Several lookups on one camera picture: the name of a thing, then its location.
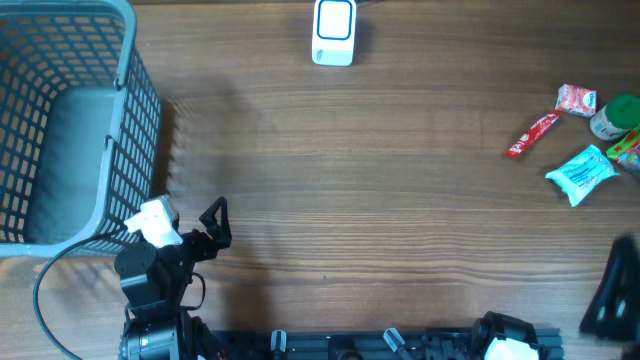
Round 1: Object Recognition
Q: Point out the red Nescafe sachet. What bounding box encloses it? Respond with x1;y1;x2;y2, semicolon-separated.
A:
505;111;560;158

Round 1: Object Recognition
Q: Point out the mint wet wipes pack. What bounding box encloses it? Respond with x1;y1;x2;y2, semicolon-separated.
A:
545;145;619;207

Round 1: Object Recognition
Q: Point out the red white small carton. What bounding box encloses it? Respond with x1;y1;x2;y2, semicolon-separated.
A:
555;84;597;118

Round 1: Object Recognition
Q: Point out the Haribo gummy bag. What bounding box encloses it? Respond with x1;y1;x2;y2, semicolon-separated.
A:
606;126;640;176

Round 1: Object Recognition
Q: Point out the green lid jar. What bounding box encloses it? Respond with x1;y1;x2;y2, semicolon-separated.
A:
590;95;639;141

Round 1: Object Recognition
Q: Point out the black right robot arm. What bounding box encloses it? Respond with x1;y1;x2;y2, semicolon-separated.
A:
467;235;639;360

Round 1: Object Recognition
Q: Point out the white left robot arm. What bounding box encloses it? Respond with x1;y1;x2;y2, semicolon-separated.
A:
114;195;232;360

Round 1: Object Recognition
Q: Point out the white barcode scanner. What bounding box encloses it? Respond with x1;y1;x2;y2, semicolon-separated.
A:
311;0;357;67

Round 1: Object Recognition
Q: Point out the grey plastic basket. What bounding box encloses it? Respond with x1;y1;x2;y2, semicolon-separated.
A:
1;0;162;258

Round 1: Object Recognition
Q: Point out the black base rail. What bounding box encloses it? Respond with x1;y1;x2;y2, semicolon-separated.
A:
213;328;482;360

